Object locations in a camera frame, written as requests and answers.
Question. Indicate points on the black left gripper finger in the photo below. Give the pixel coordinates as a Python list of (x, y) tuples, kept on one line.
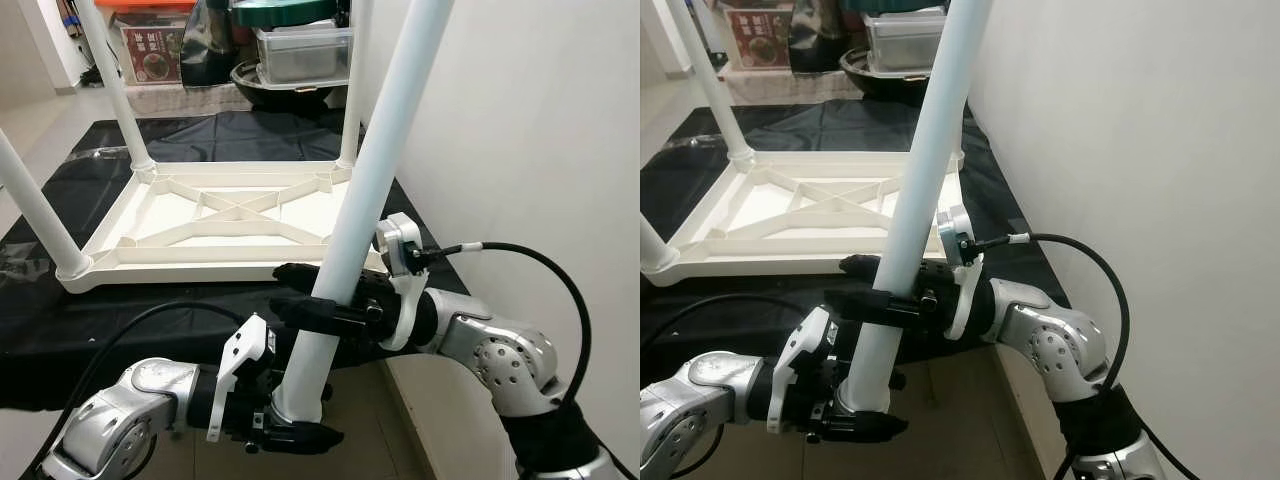
[(870, 428), (897, 381), (305, 438), (327, 390)]

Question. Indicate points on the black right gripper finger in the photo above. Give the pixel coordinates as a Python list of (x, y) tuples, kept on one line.
[(850, 305), (862, 268), (300, 315), (298, 277)]

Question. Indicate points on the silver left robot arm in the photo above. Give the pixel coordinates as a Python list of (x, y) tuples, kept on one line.
[(120, 410), (700, 400)]

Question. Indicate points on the white plastic table top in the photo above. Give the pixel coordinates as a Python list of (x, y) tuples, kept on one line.
[(180, 265), (760, 260)]

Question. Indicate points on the black tablecloth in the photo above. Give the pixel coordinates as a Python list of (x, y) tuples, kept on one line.
[(60, 330), (700, 325)]

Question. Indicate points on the black wok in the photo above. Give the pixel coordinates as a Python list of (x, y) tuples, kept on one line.
[(280, 95), (885, 88)]

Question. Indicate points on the clear plastic storage box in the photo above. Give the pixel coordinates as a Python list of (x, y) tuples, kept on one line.
[(905, 40), (305, 55)]

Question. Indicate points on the orange lidded storage box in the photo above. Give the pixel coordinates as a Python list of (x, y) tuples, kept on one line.
[(150, 50), (760, 35)]

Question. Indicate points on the green round lid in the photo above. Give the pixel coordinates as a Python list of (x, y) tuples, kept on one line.
[(285, 12), (890, 6)]

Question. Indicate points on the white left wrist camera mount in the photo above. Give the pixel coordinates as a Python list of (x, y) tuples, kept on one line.
[(245, 360), (808, 350)]

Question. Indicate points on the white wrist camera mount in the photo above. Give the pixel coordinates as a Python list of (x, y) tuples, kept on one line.
[(808, 350), (398, 240), (955, 235), (245, 360)]

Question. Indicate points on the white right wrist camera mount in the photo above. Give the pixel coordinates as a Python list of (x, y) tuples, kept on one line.
[(398, 240), (955, 235)]

